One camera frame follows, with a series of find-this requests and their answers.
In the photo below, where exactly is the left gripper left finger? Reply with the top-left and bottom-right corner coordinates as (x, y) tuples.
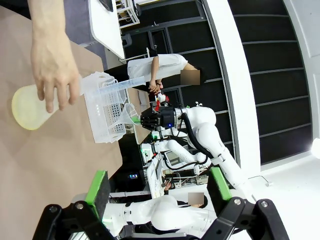
(32, 169), (112, 240)

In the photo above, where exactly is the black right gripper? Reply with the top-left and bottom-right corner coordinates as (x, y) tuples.
(134, 106), (176, 132)

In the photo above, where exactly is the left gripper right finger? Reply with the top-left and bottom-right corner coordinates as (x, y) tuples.
(204, 166), (291, 240)

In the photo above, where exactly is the clear plastic funnel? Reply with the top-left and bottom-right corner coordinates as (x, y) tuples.
(121, 102), (142, 126)

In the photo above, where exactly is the clear plastic beaker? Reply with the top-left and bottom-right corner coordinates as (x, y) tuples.
(99, 77), (127, 107)

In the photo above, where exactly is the clear plastic graduated cylinder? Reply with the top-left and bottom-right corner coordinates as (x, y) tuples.
(83, 75), (147, 97)

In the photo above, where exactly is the translucent plastic erlenmeyer flask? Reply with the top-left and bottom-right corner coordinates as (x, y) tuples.
(11, 74), (85, 132)

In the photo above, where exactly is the person's right forearm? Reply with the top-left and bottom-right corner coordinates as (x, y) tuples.
(26, 0), (69, 43)

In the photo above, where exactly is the person's right hand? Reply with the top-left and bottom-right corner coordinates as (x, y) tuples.
(30, 33), (82, 114)

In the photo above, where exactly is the brown background table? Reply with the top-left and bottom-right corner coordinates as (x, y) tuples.
(127, 86), (151, 146)

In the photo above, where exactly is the seated person with phone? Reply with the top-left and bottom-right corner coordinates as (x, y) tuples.
(160, 174), (210, 210)

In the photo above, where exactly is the white perforated plastic basket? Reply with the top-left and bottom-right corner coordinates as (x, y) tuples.
(80, 70), (128, 144)

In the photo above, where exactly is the person in white shirt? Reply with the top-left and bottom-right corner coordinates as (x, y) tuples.
(103, 53), (209, 95)

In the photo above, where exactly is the white table with tray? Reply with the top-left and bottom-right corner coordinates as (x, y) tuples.
(88, 0), (126, 60)

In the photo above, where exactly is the white shoe rack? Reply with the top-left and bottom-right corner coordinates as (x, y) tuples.
(115, 0), (141, 26)

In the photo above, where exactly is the black plastic tray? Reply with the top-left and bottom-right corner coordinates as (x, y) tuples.
(99, 0), (114, 13)

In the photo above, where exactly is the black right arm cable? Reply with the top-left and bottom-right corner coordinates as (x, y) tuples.
(180, 112), (221, 162)

